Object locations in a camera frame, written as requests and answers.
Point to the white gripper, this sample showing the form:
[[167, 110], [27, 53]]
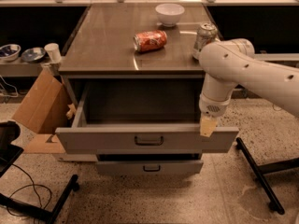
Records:
[[213, 108]]

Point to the grey top drawer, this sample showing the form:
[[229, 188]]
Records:
[[141, 116]]

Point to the grey drawer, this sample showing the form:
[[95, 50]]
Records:
[[149, 167], [141, 116]]

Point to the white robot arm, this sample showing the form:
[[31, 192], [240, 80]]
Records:
[[231, 63]]

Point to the grey drawer cabinet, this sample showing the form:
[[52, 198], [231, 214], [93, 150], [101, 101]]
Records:
[[104, 48]]

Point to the grey bottom drawer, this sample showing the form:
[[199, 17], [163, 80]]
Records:
[[149, 167]]

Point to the black stand leg right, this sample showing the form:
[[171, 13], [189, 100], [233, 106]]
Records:
[[261, 171]]

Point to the black stand leg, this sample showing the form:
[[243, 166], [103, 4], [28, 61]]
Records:
[[41, 214], [261, 171]]

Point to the white green soda can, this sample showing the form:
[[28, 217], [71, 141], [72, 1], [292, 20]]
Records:
[[206, 33]]

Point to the orange soda can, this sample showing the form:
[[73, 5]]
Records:
[[150, 40]]

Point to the brown cardboard box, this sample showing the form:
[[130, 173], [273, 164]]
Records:
[[43, 109]]

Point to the white paper cup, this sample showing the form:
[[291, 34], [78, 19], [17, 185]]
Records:
[[53, 51]]

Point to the black chair seat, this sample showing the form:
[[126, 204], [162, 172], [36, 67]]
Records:
[[9, 131]]

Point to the grey side shelf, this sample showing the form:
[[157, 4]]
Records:
[[20, 68]]

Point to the blue white bowl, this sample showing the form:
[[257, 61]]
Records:
[[10, 52]]

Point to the black stand leg left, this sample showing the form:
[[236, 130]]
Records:
[[41, 214]]

